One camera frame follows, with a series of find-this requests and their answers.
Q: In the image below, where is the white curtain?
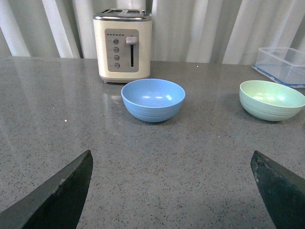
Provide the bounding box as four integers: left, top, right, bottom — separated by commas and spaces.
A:
0, 0, 305, 65

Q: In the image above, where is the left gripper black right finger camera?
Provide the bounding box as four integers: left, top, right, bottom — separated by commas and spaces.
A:
251, 151, 305, 229

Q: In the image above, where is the cream two-slot toaster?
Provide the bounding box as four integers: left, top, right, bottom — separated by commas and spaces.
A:
93, 9, 153, 83

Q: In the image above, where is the clear plastic food container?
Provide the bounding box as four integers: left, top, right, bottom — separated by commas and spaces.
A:
253, 47, 305, 88

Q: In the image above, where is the green bowl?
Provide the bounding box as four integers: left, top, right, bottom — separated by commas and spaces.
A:
239, 80, 305, 122

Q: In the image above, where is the blue bowl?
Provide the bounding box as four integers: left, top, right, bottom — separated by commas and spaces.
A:
121, 79, 186, 123

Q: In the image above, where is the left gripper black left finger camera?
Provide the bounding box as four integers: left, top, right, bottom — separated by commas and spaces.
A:
0, 150, 93, 229

